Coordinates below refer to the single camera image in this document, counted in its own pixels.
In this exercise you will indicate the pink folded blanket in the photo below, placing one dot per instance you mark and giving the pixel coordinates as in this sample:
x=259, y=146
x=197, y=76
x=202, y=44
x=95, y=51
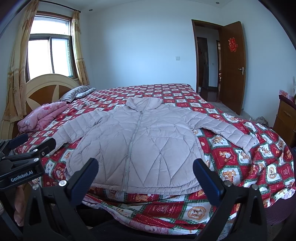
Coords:
x=41, y=117

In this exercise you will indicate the window with green frame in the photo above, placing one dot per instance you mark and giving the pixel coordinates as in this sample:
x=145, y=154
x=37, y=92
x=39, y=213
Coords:
x=50, y=49

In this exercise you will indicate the dark grey cloth bundle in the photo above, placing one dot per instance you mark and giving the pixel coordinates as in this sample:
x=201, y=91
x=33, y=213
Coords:
x=262, y=121

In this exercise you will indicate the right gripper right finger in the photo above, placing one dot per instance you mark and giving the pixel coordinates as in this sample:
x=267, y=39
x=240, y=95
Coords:
x=250, y=222

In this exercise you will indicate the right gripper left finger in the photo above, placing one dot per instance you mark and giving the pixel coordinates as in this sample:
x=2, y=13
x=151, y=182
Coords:
x=51, y=214

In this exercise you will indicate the floral yellow curtain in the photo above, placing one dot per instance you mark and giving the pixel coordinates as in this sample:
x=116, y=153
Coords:
x=16, y=80
x=77, y=50

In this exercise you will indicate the pale pink puffer jacket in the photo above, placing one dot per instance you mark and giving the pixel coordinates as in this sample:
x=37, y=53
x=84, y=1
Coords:
x=144, y=146

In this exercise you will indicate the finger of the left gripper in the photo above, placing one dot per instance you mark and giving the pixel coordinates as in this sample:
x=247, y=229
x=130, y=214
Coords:
x=44, y=148
x=15, y=142

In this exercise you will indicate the red checkered cartoon bedspread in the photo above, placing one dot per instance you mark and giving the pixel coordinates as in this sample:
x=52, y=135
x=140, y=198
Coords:
x=268, y=164

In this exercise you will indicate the wooden drawer cabinet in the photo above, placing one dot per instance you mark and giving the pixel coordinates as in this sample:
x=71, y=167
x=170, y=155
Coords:
x=285, y=121

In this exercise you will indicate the items on cabinet top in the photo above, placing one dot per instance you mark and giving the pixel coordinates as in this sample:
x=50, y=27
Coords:
x=289, y=90

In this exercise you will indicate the person's left hand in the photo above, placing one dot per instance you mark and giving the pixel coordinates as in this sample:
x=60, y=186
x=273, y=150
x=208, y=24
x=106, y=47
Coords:
x=15, y=198

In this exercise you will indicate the left floral yellow curtain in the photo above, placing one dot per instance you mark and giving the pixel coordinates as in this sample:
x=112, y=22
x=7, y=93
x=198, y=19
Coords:
x=16, y=80

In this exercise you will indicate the brown wooden door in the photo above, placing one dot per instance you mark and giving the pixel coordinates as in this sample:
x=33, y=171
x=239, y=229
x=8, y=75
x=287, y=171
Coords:
x=232, y=82

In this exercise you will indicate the grey striped pillow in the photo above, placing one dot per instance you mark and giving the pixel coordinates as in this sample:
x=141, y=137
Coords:
x=77, y=93

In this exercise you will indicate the right floral yellow curtain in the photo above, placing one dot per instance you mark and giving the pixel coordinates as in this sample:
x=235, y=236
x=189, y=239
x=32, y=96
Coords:
x=77, y=50

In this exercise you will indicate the red double happiness decoration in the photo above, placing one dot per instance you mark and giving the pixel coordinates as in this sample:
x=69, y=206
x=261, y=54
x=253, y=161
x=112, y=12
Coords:
x=232, y=44

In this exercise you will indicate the cream and brown headboard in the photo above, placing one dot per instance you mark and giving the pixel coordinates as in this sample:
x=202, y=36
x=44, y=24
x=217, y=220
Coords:
x=46, y=89

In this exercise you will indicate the silver door handle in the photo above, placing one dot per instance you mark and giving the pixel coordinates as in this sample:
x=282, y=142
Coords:
x=242, y=70

